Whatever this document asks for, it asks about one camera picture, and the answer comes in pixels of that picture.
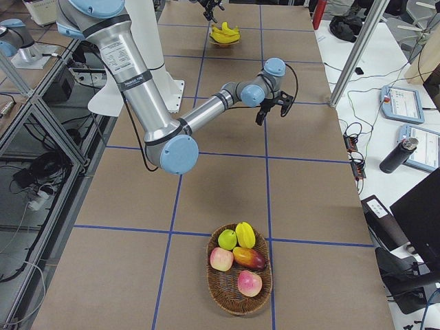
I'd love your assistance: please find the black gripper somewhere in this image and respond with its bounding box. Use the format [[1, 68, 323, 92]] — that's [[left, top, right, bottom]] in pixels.
[[202, 0, 223, 21], [255, 97, 278, 125]]

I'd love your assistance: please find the yellow banana curved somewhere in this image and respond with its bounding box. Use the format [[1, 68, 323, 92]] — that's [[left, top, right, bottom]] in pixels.
[[221, 21, 240, 36]]

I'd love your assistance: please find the yellow banana basket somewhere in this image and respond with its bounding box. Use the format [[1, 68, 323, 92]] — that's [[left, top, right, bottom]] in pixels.
[[235, 221, 256, 249], [210, 21, 240, 40]]

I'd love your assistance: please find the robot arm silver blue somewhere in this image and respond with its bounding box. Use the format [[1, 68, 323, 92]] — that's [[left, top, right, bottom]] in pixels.
[[56, 1, 294, 175]]

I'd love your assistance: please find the grey square plate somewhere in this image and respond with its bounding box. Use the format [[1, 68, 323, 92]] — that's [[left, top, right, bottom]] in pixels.
[[209, 33, 241, 47]]

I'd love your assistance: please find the yellow banana basket back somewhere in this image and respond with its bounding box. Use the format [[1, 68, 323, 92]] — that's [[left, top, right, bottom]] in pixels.
[[235, 221, 256, 249]]

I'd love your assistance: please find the brown wicker basket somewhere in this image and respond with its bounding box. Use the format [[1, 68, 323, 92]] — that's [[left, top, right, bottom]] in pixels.
[[206, 222, 273, 316]]

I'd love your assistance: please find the black usb hub far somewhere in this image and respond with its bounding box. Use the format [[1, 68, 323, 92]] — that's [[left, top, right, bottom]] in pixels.
[[343, 135, 358, 152]]

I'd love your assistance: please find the black usb hub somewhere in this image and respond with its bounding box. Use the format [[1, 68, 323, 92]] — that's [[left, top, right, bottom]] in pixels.
[[343, 135, 358, 152], [350, 159, 366, 181]]

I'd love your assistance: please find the black usb hub near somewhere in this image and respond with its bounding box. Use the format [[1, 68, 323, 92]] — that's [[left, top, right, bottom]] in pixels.
[[350, 159, 366, 181]]

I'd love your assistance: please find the red cylinder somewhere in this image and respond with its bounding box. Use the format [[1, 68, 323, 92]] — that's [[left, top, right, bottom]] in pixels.
[[312, 0, 327, 30]]

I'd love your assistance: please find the black bag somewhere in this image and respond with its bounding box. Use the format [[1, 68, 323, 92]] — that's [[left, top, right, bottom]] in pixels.
[[329, 14, 363, 43]]

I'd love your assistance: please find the green pear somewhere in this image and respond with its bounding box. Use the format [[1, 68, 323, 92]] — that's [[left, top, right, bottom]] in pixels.
[[217, 229, 237, 251]]

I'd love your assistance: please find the blue teach pendant far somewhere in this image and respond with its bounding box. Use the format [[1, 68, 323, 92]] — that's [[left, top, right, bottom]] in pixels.
[[379, 85, 425, 124]]

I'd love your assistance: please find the blue teach pendant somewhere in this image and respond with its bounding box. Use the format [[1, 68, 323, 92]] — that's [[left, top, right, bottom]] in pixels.
[[398, 124, 439, 173], [379, 85, 425, 124]]

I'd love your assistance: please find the black water bottle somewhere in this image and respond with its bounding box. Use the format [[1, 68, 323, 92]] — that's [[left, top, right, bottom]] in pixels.
[[379, 137, 419, 174]]

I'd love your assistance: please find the dark red mango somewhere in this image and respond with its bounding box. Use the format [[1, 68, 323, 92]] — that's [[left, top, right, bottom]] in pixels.
[[232, 247, 266, 270]]

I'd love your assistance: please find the red peach left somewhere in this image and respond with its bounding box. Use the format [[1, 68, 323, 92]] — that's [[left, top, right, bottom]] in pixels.
[[210, 247, 234, 272]]

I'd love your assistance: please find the red peach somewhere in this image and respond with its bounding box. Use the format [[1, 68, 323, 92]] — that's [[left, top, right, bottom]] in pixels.
[[210, 247, 234, 272], [237, 270, 263, 297]]

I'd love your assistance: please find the black power adapter box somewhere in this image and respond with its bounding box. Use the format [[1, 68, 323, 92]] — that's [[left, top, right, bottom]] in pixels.
[[361, 195, 414, 250]]

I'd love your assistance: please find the blue teach pendant near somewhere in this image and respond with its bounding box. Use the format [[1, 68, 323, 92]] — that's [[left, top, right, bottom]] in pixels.
[[398, 124, 439, 173]]

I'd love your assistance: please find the red peach front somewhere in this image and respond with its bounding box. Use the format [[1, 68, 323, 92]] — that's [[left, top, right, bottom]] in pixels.
[[237, 270, 263, 297]]

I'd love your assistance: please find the black monitor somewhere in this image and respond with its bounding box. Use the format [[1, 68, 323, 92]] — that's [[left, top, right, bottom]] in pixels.
[[390, 169, 439, 271]]

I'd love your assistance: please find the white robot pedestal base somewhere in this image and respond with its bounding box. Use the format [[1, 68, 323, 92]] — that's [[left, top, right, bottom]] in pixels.
[[130, 0, 185, 113]]

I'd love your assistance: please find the aluminium frame post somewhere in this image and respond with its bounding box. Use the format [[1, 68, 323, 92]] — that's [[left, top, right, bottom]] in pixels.
[[329, 0, 389, 108]]

